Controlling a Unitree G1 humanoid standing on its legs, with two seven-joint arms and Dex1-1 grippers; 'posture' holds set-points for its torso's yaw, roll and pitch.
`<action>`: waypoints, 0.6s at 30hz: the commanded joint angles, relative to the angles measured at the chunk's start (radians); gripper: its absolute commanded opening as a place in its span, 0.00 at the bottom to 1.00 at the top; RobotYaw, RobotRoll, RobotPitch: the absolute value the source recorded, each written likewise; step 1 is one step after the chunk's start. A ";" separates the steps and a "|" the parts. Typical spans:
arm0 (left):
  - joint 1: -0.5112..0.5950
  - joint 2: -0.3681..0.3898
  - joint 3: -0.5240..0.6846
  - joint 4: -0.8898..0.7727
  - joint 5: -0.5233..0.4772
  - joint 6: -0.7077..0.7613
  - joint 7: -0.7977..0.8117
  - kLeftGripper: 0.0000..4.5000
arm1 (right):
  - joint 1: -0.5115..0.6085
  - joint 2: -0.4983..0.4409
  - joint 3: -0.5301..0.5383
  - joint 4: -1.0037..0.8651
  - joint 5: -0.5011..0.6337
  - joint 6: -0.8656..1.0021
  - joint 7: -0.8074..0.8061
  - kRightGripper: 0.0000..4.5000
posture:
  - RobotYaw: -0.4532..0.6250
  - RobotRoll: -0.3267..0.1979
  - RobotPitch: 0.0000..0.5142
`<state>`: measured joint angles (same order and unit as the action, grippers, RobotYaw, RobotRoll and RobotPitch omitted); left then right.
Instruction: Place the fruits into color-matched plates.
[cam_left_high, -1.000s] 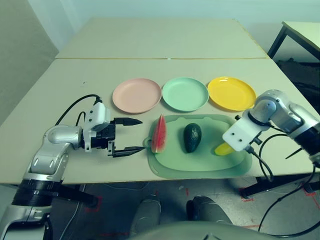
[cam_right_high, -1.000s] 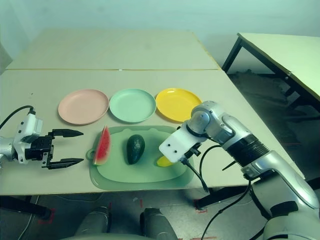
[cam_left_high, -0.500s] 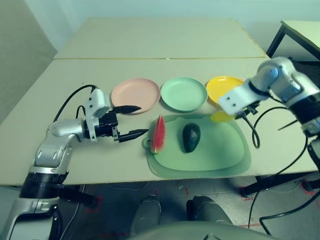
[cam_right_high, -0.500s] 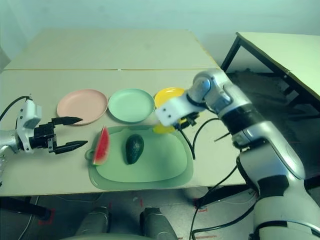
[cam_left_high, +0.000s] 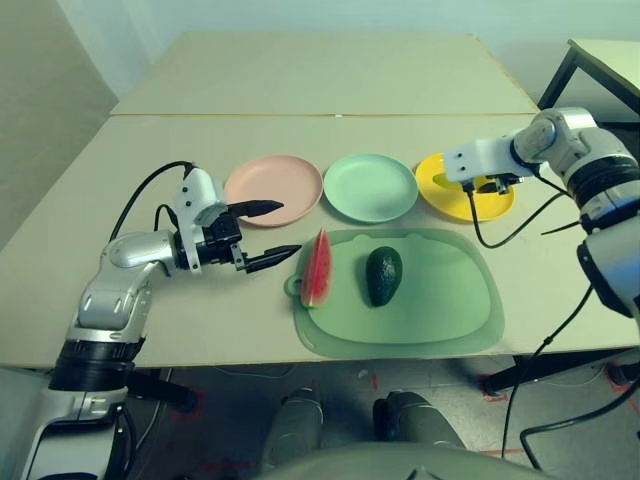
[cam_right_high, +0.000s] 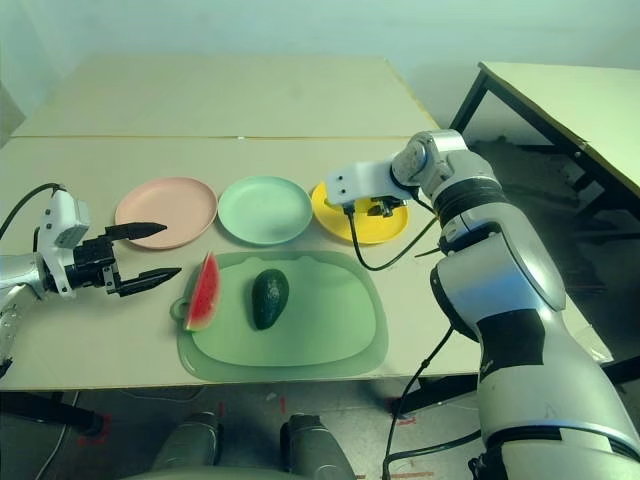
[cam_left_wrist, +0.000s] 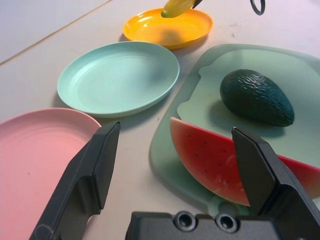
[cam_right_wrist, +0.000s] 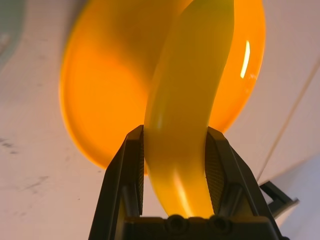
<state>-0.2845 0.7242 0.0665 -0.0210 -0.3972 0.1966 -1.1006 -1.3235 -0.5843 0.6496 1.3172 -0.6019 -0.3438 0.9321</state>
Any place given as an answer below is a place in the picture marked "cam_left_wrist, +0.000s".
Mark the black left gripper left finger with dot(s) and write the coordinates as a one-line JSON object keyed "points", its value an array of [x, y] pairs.
{"points": [[75, 190]]}

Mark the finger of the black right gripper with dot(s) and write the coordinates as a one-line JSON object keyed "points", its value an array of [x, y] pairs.
{"points": [[198, 2]]}

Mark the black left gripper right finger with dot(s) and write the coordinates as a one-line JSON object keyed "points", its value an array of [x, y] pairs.
{"points": [[275, 190]]}

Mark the yellow toy banana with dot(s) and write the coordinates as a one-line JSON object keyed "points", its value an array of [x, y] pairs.
{"points": [[175, 8]]}

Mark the red toy watermelon slice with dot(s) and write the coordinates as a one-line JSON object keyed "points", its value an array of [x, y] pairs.
{"points": [[207, 157]]}

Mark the dark green toy avocado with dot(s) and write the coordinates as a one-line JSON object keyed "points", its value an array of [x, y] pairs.
{"points": [[255, 97]]}

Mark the yellow round plate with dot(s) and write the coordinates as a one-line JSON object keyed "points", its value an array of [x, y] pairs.
{"points": [[190, 27]]}

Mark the pink round plate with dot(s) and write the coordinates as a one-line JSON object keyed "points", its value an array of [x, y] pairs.
{"points": [[32, 155]]}

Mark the green silicone mat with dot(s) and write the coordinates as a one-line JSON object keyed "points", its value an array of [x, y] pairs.
{"points": [[250, 57]]}

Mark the mint green round plate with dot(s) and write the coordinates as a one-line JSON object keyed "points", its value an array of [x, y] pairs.
{"points": [[117, 77]]}

